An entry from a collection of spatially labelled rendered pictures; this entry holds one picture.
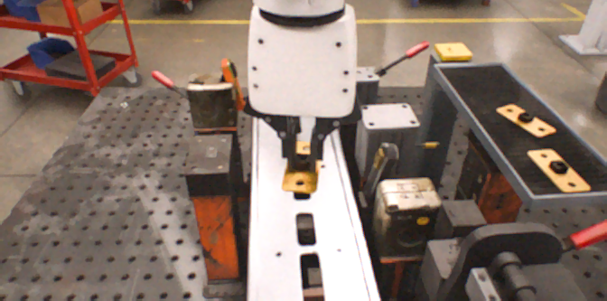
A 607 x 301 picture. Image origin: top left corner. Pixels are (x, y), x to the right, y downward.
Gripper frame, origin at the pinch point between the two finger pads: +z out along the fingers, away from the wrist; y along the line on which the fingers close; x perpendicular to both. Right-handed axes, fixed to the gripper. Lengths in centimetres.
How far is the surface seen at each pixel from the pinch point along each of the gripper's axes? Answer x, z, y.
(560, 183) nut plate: -8.9, 9.9, -32.1
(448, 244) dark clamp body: -4.7, 18.4, -19.1
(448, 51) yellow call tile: -49, 10, -25
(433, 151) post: -47, 35, -25
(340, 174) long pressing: -26.3, 25.9, -4.0
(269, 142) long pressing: -35.1, 25.8, 11.1
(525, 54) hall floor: -310, 126, -147
